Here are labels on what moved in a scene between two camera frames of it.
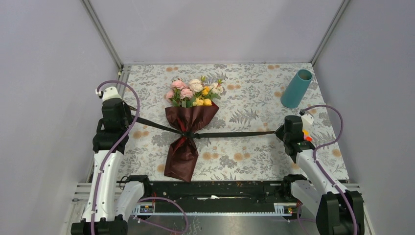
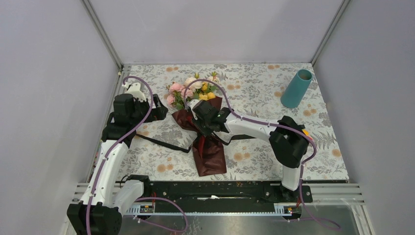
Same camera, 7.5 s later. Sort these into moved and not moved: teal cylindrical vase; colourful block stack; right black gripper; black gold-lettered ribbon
Moved: right black gripper; black gold-lettered ribbon
Not moved: colourful block stack; teal cylindrical vase
